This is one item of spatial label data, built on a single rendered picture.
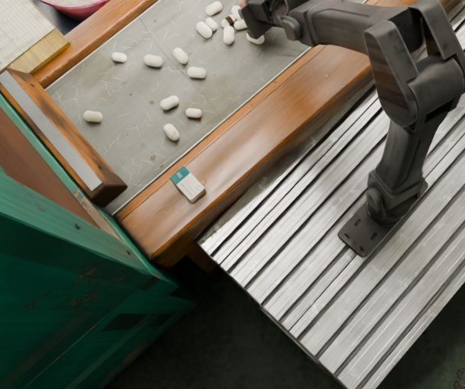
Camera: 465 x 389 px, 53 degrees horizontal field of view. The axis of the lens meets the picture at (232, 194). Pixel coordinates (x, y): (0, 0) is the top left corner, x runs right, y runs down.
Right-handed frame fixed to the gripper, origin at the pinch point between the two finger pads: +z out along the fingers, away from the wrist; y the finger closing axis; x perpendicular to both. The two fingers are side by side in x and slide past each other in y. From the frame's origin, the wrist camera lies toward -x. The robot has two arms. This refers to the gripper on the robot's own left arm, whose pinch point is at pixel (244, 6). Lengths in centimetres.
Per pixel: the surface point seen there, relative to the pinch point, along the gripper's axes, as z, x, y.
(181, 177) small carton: -16.8, 10.9, 33.2
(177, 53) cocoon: 0.8, -0.9, 16.8
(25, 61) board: 13.8, -14.3, 40.2
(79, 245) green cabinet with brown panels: -50, -11, 47
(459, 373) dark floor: -28, 123, 4
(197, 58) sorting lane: 0.3, 2.2, 14.1
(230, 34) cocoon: -2.4, 1.7, 6.4
